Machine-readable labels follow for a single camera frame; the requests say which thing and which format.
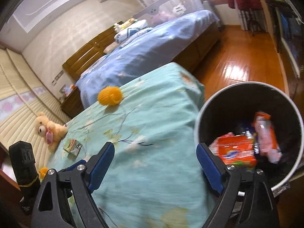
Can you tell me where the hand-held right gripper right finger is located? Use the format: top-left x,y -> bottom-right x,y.
196,142 -> 281,228

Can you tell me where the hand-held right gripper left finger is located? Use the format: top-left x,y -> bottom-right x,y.
31,141 -> 116,228

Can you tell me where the round grey waste bin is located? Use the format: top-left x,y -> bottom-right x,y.
194,82 -> 302,197

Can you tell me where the small orange toy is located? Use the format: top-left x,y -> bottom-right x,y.
38,167 -> 49,180

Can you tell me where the small green patterned box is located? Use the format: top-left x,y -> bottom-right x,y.
63,138 -> 83,157

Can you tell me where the beige teddy bear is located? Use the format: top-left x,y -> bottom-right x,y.
33,112 -> 68,152

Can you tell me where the cream slatted wardrobe door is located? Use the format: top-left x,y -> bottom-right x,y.
0,49 -> 72,169

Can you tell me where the orange pink snack packet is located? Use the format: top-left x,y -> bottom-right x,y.
253,112 -> 282,163

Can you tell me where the wooden nightstand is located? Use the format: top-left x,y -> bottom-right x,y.
60,88 -> 83,118

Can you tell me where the yellow knitted ball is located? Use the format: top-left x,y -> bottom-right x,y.
98,86 -> 123,106

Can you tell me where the colourful box on nightstand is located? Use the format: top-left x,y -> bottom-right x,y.
59,84 -> 75,98

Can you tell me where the teal floral bed sheet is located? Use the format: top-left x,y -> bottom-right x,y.
44,62 -> 221,228

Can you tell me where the bed with blue duvet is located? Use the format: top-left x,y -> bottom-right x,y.
76,9 -> 220,107

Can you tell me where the blue white patterned pillow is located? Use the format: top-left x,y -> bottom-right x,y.
113,20 -> 154,45

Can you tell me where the yellow plush toy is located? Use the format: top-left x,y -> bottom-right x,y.
113,18 -> 135,31

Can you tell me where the flat dark screen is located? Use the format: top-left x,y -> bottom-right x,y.
275,7 -> 301,78

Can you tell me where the dark wooden coat stand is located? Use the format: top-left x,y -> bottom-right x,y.
247,9 -> 261,36

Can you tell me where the dark wooden cabinet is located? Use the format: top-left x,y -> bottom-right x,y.
264,0 -> 304,100

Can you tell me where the pink plush toy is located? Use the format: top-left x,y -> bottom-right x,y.
152,11 -> 177,25

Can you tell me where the wall switch panel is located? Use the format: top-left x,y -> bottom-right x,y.
51,71 -> 64,86

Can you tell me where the wooden bed frame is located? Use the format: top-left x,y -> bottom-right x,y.
62,21 -> 225,81

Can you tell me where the grey mesh bed guard rail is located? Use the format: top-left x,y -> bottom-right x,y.
133,0 -> 205,25

